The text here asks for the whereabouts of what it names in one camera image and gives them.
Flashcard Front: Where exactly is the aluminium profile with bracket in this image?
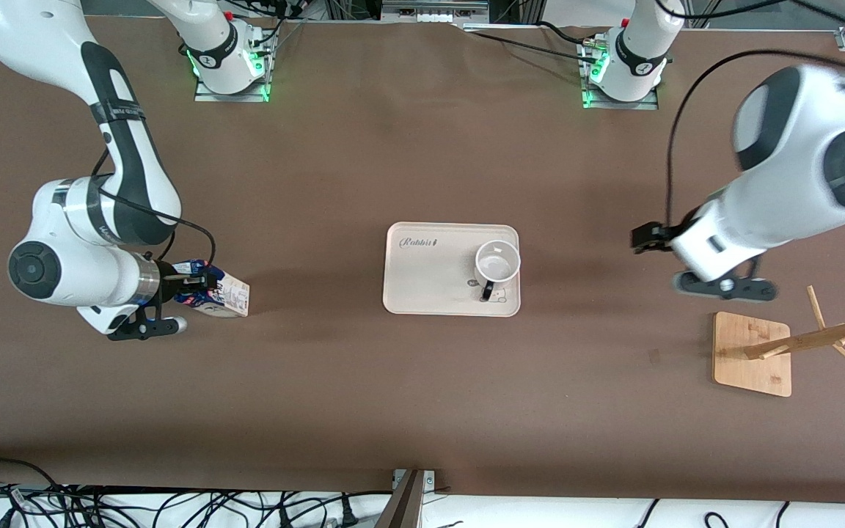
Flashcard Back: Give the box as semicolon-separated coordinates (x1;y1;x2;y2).
373;469;438;528

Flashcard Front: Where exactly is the black tangled cable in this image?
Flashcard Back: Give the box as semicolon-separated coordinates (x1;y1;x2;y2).
63;487;394;528

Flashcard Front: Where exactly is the blue milk carton green cap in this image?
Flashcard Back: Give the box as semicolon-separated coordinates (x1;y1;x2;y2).
173;258;252;319

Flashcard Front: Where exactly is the grey power strip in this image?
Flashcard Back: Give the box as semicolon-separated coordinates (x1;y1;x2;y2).
381;0;491;24

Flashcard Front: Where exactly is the wooden cup rack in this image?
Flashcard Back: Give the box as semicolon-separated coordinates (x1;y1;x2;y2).
712;286;845;397

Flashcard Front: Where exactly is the beige rabbit print tray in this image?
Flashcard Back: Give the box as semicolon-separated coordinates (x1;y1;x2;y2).
382;222;522;318

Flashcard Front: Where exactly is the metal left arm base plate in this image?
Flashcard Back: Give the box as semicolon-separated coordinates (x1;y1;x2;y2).
582;84;659;111

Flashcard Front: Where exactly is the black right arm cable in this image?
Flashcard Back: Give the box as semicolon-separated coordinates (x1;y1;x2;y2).
89;150;217;269

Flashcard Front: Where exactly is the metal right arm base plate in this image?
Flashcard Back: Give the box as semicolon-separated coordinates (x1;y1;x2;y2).
194;72;271;103

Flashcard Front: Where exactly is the black cable to arm base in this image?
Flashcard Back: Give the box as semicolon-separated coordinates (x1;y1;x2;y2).
459;21;608;64

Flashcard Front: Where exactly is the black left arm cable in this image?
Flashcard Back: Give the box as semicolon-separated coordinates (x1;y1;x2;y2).
664;48;845;237

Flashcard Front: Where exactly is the white smiley mug black handle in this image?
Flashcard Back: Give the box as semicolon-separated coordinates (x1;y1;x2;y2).
474;240;522;303

